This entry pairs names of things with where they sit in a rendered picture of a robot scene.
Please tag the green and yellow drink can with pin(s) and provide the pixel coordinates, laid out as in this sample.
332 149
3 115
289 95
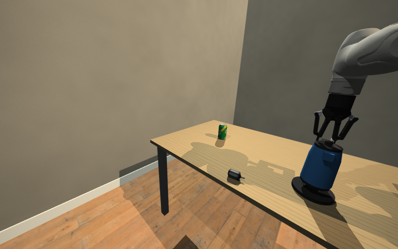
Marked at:
222 131

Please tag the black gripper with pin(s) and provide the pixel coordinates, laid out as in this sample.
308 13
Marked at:
337 108

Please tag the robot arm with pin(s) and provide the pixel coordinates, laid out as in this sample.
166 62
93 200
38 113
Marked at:
364 52

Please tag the black round disc with center stud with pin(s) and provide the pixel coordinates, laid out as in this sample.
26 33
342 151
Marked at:
311 194

